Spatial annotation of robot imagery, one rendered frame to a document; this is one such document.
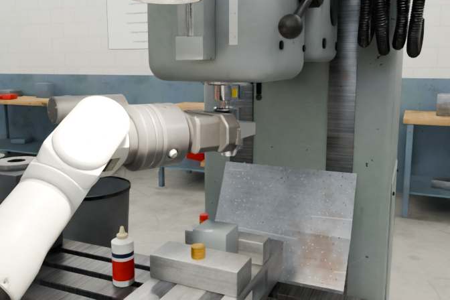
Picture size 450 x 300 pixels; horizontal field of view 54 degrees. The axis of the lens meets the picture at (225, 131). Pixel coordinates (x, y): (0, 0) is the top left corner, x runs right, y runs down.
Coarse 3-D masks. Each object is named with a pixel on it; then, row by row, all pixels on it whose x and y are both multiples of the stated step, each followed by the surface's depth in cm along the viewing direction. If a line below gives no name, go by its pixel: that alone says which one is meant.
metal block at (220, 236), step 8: (200, 224) 74; (208, 224) 74; (216, 224) 74; (224, 224) 74; (232, 224) 74; (200, 232) 71; (208, 232) 70; (216, 232) 70; (224, 232) 70; (232, 232) 72; (200, 240) 71; (208, 240) 71; (216, 240) 70; (224, 240) 69; (232, 240) 72; (216, 248) 70; (224, 248) 70; (232, 248) 72
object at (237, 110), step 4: (216, 108) 68; (220, 108) 67; (224, 108) 67; (228, 108) 67; (232, 108) 67; (236, 108) 67; (240, 108) 68; (224, 112) 67; (228, 112) 67; (232, 112) 67; (236, 112) 67; (240, 112) 68
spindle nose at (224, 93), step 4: (216, 88) 67; (220, 88) 66; (224, 88) 66; (228, 88) 66; (232, 88) 66; (236, 88) 66; (240, 88) 67; (216, 92) 67; (220, 92) 67; (224, 92) 66; (228, 92) 66; (240, 92) 67; (216, 96) 67; (220, 96) 67; (224, 96) 66; (228, 96) 66; (240, 96) 67; (224, 100) 67; (228, 100) 66; (232, 100) 67
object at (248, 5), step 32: (224, 0) 57; (256, 0) 56; (288, 0) 60; (160, 32) 62; (224, 32) 58; (256, 32) 56; (160, 64) 62; (192, 64) 60; (224, 64) 59; (256, 64) 57; (288, 64) 63
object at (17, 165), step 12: (0, 156) 98; (24, 156) 98; (0, 168) 89; (12, 168) 89; (24, 168) 90; (0, 180) 88; (12, 180) 86; (0, 192) 88; (0, 204) 89; (60, 240) 99
